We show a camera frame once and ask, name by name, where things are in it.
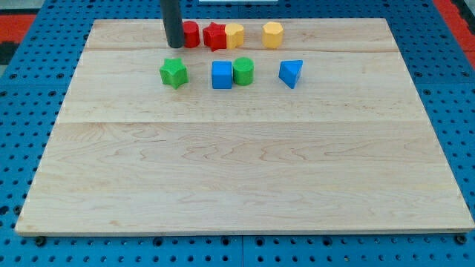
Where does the red star block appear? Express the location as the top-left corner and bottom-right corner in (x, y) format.
(203, 22), (227, 51)

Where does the yellow heart block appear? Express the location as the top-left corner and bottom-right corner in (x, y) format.
(225, 23), (244, 49)

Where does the blue cube block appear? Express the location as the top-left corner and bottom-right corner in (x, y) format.
(212, 61), (232, 89)

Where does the yellow hexagon block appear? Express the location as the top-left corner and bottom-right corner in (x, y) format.
(262, 22), (284, 49)

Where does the light wooden board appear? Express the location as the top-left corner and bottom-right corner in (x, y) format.
(15, 18), (474, 237)

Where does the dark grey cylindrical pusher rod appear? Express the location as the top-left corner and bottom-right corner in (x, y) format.
(160, 0), (185, 48)

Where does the green star block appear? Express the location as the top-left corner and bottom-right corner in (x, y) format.
(160, 58), (189, 89)

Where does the blue triangle block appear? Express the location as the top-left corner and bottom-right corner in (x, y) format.
(278, 60), (304, 89)

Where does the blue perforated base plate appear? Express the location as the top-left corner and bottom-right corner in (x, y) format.
(1, 0), (474, 266)

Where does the red cylinder block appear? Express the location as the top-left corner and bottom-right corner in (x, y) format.
(183, 21), (200, 48)

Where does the green cylinder block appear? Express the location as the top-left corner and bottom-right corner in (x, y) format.
(232, 57), (254, 86)

